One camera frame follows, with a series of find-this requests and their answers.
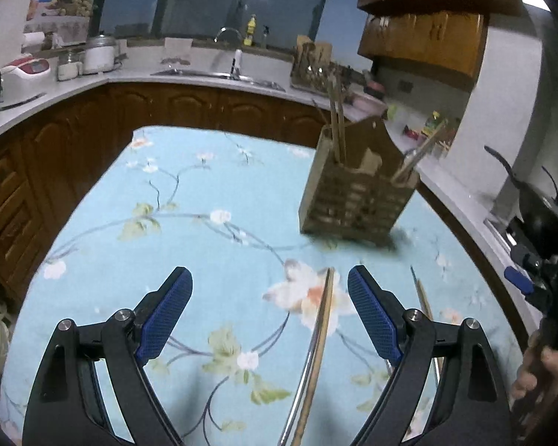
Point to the steel range hood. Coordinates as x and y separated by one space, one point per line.
534 0

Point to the yellow dish soap bottle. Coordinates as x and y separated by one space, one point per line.
249 32

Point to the yellow cooking oil bottle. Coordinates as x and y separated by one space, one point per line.
435 123

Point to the black wok with lid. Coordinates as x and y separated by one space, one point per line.
541 216

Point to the white round cooker pot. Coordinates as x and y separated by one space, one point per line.
100 55

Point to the dark red pot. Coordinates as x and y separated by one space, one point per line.
374 87

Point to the wooden upper cabinets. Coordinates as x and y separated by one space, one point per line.
423 23

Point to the long wooden chopstick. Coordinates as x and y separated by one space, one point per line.
323 325

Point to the dark wall socket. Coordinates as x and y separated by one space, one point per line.
405 86

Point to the wooden cabinets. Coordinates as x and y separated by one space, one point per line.
74 148
423 23

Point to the small red container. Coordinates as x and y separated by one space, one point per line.
411 133

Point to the chrome gooseneck faucet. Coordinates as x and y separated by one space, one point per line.
236 62

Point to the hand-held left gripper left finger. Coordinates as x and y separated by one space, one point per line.
165 316

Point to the paper towel roll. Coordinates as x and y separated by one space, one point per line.
33 42

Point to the person's right hand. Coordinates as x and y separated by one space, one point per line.
528 371

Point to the blue floral tablecloth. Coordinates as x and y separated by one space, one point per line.
190 251

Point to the pink basin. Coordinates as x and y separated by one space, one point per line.
367 104

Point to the white and red rice cooker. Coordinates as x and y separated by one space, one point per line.
25 76

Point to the wooden lower cabinets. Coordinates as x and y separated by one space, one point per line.
74 148

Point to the large dark window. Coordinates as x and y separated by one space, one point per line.
204 0

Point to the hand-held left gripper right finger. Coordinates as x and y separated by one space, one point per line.
374 316

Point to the dark spray bottle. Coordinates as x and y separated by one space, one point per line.
265 38

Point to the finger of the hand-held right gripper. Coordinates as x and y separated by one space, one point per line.
518 279

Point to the wooden utensil holder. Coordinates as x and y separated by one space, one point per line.
353 204

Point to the gas stove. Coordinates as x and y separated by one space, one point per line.
511 237

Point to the white hanging towel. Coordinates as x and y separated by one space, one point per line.
177 49

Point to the white storage jar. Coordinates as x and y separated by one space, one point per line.
69 68

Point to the steel kitchen sink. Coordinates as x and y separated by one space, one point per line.
204 74

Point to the dish rack with utensils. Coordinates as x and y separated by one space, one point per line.
309 65

